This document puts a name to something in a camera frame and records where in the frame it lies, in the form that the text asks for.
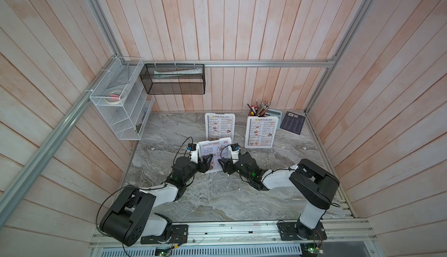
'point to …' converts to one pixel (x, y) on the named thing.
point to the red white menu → (221, 149)
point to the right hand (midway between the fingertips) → (222, 157)
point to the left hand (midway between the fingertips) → (208, 156)
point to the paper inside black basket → (158, 74)
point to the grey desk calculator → (270, 113)
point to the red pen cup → (260, 110)
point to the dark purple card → (293, 122)
